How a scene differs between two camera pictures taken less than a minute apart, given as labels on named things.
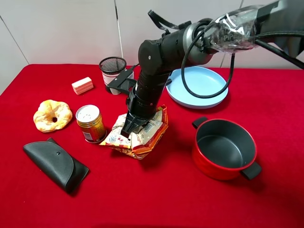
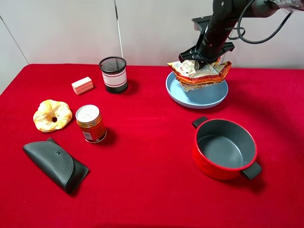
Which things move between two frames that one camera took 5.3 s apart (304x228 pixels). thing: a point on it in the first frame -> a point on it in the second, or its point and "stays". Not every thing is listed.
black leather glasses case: (62, 168) stays
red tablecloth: (165, 189) stays
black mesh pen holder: (112, 67) stays
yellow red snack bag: (141, 142) -> (191, 77)
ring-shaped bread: (52, 115) stays
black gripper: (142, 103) -> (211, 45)
